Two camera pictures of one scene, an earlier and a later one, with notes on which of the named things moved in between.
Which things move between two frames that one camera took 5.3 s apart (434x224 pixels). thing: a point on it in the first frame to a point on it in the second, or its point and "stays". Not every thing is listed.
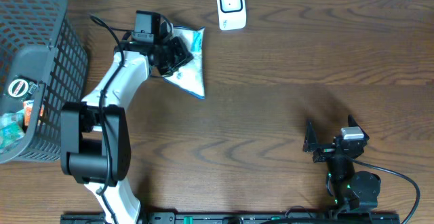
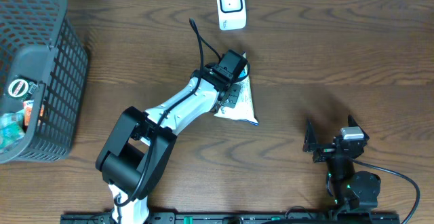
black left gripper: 177,54 to 231,95
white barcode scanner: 231,6 stays
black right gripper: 310,140 stays
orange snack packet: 28,106 stays
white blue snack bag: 190,77 to 245,108
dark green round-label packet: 17,87 stays
